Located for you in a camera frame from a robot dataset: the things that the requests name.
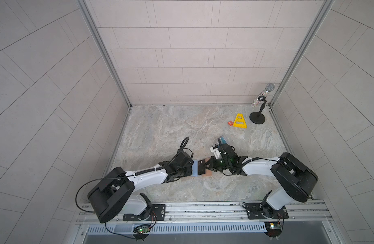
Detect tan leather card holder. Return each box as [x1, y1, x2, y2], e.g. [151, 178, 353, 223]
[191, 158, 212, 177]

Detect black VIP card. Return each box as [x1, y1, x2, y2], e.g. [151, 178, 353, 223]
[198, 159, 206, 175]

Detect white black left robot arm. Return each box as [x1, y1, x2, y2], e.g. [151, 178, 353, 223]
[87, 149, 194, 223]

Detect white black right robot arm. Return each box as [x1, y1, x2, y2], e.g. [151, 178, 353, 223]
[197, 143, 318, 219]

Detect yellow triangular plastic block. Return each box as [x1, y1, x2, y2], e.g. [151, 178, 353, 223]
[233, 113, 247, 129]

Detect black microphone stand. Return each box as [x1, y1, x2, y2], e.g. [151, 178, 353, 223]
[250, 96, 267, 125]

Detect left green circuit board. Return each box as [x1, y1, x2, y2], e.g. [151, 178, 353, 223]
[133, 225, 151, 234]

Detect right circuit board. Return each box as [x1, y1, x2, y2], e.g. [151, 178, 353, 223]
[264, 222, 282, 238]

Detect glitter microphone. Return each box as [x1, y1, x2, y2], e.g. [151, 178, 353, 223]
[252, 83, 275, 108]

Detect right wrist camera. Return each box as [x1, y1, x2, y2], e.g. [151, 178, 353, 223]
[210, 136, 227, 159]

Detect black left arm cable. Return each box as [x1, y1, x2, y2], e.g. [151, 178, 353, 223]
[74, 136, 190, 214]

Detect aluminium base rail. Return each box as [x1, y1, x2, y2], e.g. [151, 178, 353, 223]
[64, 200, 343, 244]

